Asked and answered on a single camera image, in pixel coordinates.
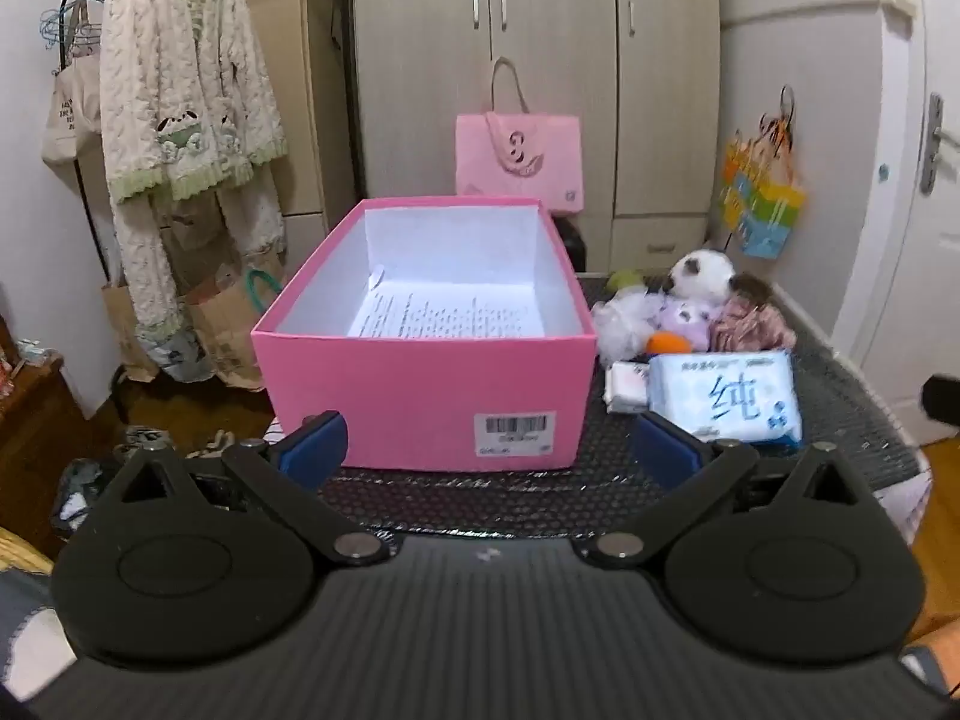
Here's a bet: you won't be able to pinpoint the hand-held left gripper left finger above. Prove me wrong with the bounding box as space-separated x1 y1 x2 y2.
90 411 391 567

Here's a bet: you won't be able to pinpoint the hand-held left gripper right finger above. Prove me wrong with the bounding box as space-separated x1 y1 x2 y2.
574 412 890 567

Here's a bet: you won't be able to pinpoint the small white tissue pack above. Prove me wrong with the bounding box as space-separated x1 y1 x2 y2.
604 360 653 415

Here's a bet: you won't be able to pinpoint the pink cardboard box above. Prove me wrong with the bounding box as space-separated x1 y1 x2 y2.
250 197 599 473

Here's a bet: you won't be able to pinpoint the purple plush toy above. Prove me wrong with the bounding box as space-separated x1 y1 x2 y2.
649 294 713 352

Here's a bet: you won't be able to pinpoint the pink floral scrunchie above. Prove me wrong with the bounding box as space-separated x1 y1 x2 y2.
709 294 797 353

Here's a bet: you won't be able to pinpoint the large blue tissue pack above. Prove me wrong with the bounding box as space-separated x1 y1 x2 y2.
646 349 803 452

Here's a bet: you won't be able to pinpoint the white panda plush toy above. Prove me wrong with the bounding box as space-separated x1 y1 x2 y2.
592 289 665 368

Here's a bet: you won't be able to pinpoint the brown paper bag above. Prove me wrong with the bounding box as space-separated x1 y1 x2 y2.
184 262 282 391
101 281 162 383

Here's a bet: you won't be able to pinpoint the teal gift bag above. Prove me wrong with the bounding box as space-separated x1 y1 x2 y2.
247 268 284 316

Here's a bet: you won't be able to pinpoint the white door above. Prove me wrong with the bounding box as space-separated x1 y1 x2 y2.
829 0 960 447

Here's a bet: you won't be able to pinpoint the printed paper sheet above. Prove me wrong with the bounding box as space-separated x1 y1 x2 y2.
346 270 545 338

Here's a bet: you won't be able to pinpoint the black clothes rack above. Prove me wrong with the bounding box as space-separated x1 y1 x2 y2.
58 0 151 421

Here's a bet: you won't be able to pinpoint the colourful hanging bag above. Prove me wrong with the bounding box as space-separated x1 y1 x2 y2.
720 116 807 260

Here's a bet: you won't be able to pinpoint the pink gift bag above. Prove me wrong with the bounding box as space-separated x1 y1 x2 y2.
455 58 584 212

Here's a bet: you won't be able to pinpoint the beige wardrobe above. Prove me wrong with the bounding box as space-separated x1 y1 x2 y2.
247 0 725 275

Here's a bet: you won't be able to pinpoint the canvas tote bag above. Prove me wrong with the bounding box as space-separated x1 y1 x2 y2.
41 0 106 188

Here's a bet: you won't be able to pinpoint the cream knitted cardigan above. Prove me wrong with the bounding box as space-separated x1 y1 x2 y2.
99 0 290 383

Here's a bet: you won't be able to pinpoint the metal door handle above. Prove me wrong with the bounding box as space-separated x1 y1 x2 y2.
921 94 960 196

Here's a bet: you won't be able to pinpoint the blue wire hangers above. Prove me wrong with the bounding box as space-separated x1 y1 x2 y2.
39 0 110 61

